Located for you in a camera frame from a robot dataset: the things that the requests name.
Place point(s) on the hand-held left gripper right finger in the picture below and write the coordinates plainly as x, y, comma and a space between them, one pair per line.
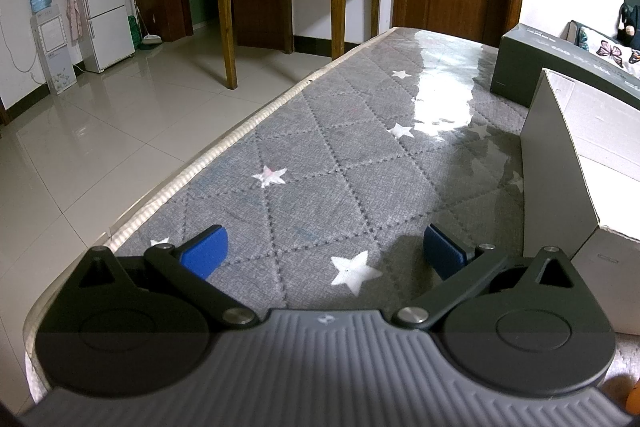
442, 252

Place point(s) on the dark grey box lid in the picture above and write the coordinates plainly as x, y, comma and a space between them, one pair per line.
520, 67

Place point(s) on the green crate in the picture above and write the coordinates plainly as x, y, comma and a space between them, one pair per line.
133, 32

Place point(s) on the butterfly print blanket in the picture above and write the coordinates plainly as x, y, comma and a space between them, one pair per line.
607, 52

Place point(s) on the white refrigerator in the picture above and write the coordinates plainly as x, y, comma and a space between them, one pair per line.
102, 7

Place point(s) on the grey star-patterned desktop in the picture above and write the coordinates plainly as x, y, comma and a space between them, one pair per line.
325, 157

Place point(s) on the black backpack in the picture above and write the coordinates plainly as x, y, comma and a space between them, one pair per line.
631, 27

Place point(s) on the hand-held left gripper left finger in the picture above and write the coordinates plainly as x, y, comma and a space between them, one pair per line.
205, 252

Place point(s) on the pink hanging cloth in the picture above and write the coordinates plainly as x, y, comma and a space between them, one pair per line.
74, 14

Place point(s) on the white water dispenser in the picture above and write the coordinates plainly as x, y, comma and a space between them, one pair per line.
52, 52

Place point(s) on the white cardboard box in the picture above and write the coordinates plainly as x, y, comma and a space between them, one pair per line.
555, 157

